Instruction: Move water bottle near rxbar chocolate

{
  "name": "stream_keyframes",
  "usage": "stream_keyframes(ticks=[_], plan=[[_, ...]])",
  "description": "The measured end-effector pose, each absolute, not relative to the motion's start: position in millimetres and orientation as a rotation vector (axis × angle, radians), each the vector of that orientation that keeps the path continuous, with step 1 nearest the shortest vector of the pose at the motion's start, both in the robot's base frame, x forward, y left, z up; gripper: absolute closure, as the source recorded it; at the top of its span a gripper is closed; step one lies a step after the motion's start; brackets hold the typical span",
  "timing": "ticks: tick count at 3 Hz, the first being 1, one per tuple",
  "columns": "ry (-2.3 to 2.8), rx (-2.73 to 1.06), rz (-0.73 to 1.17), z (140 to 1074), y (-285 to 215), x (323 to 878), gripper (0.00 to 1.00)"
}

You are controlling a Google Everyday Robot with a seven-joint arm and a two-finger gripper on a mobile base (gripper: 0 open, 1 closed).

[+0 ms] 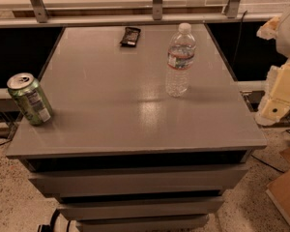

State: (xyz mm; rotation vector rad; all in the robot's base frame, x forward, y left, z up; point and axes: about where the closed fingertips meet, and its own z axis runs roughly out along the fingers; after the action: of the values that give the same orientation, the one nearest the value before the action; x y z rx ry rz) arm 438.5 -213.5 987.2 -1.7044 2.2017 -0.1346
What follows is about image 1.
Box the grey drawer cabinet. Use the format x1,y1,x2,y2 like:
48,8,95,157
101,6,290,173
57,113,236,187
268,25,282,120
7,24,266,232

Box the black floor cable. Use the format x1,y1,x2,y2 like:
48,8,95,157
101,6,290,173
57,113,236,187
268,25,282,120
0,130,15,147

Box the green soda can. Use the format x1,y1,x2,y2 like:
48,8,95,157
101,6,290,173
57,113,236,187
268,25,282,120
7,72,53,126

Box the metal railing frame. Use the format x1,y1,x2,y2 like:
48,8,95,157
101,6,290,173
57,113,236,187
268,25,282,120
0,0,282,28

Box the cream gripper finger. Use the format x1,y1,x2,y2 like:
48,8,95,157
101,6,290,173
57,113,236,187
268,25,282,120
255,59,290,126
256,16,280,40

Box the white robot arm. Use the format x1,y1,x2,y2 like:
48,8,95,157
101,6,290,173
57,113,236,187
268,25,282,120
255,5,290,126

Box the black rxbar chocolate wrapper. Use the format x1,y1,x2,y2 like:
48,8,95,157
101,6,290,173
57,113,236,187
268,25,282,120
120,27,141,47

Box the clear plastic water bottle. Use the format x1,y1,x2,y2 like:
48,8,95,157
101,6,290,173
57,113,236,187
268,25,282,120
165,23,196,97

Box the brown cardboard box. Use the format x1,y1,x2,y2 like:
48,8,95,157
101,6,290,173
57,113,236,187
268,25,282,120
266,147,290,225

